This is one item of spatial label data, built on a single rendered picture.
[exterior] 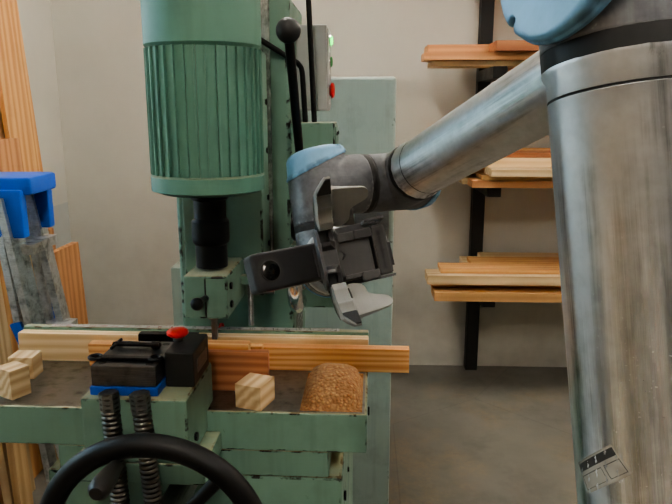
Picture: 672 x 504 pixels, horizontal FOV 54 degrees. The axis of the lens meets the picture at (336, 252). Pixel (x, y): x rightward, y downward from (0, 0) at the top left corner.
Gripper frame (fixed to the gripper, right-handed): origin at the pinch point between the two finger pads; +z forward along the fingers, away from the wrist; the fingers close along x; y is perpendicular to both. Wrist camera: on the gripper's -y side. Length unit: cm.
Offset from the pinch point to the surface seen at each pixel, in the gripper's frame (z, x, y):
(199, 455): -12.9, 18.8, -19.0
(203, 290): -38.9, -0.8, -17.4
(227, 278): -38.2, -1.8, -13.3
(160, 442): -13.1, 16.4, -23.0
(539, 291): -214, 23, 108
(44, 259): -119, -22, -65
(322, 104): -59, -32, 10
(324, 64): -56, -39, 12
